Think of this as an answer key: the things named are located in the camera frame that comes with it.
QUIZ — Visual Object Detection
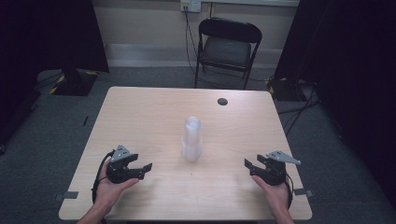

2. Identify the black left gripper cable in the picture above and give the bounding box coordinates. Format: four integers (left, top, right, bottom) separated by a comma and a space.
91, 149, 116, 207

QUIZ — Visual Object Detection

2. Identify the person's left hand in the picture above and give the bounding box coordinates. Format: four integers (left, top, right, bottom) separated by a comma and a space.
92, 157, 140, 216

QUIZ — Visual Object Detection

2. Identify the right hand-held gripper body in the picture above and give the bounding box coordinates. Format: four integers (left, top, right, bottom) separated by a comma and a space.
261, 149, 303, 187

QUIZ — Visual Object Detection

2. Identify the black floor cable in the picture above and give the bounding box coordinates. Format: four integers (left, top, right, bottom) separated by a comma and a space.
277, 87, 321, 116
33, 71, 64, 91
284, 84, 318, 137

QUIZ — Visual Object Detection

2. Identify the grey tape strip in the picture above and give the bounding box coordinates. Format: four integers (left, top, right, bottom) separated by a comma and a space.
54, 190, 79, 202
292, 188, 314, 198

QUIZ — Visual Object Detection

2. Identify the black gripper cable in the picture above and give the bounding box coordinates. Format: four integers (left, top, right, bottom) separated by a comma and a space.
283, 173, 294, 210
91, 149, 116, 207

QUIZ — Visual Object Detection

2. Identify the dark curtain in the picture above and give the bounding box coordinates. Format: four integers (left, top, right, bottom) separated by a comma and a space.
0, 0, 110, 157
273, 0, 396, 203

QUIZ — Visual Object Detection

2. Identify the black stand base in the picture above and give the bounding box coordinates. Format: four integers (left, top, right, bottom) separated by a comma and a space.
266, 76, 301, 103
49, 68, 100, 97

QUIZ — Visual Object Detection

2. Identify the black folding chair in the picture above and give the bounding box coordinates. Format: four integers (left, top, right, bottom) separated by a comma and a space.
193, 17, 263, 91

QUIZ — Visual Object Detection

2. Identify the stack of clear plastic cups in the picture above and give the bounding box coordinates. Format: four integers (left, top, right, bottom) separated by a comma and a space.
181, 116, 203, 163

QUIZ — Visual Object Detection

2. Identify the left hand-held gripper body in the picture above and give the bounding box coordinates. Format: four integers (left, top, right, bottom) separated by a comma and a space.
106, 144, 140, 185

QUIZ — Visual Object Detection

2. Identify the person's right hand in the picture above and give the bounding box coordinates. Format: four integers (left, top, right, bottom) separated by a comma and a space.
250, 175, 292, 217

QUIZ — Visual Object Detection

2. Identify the white wall socket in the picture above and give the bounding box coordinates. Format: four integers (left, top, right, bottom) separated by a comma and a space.
179, 0, 203, 14

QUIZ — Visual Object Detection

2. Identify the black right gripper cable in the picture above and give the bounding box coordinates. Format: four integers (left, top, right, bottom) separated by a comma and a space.
283, 173, 294, 210

